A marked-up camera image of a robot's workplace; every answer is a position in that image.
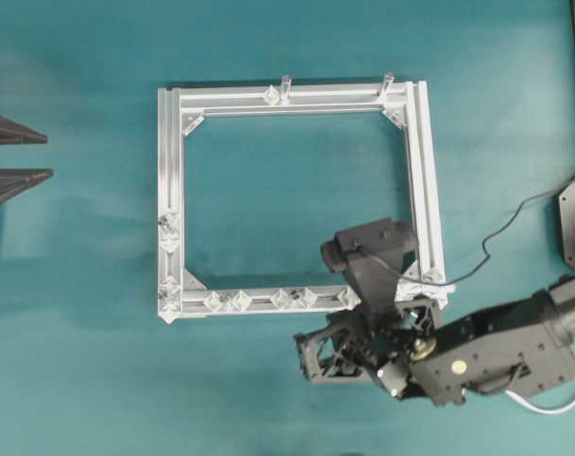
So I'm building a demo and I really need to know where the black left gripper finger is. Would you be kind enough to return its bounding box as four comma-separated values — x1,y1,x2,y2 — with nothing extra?
0,168,54,205
0,115,48,145

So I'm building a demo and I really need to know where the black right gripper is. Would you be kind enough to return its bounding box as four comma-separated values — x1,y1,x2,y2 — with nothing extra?
294,295,443,399

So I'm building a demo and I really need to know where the white cable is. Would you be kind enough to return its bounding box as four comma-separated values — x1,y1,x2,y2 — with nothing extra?
503,365,575,417

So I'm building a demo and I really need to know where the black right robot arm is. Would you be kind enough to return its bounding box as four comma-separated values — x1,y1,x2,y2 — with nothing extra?
294,275,575,407

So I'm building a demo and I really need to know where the silver metal pin corner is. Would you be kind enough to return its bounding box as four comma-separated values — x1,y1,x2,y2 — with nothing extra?
378,72,394,100

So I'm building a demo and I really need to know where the silver metal pin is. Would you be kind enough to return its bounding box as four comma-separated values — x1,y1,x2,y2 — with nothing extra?
279,75,292,105

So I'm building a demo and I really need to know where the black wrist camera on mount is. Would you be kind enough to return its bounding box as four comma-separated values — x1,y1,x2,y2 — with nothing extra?
320,218,417,324

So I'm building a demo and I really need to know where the aluminium extrusion frame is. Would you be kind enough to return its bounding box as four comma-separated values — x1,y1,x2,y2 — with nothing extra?
156,75,459,327

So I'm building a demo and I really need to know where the black camera cable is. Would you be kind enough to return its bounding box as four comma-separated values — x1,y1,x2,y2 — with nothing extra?
362,187,562,289

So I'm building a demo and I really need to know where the triangular corner bracket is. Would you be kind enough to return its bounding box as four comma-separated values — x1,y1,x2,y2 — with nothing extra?
382,108,407,130
182,269,206,290
181,113,205,137

